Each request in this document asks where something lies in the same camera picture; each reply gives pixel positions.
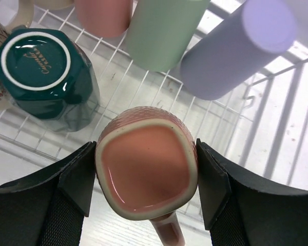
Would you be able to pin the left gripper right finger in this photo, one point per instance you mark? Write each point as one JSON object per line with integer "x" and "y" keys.
{"x": 240, "y": 207}

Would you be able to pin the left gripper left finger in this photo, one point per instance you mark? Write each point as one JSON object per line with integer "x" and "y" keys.
{"x": 48, "y": 207}

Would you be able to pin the salmon textured mug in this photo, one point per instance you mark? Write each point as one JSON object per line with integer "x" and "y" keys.
{"x": 147, "y": 166}

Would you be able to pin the dark green mug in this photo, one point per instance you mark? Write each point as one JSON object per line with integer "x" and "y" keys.
{"x": 50, "y": 77}

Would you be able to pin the purple tumbler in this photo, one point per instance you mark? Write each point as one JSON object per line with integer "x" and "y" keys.
{"x": 251, "y": 37}

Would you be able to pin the green tumbler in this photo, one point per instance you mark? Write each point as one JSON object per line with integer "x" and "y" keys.
{"x": 160, "y": 31}

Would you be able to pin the pink tumbler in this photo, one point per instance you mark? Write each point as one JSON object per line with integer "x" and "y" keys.
{"x": 104, "y": 18}

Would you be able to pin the beige tumbler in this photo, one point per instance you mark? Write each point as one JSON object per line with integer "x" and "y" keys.
{"x": 25, "y": 12}

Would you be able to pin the white wire dish rack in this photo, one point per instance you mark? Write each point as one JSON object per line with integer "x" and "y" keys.
{"x": 262, "y": 124}

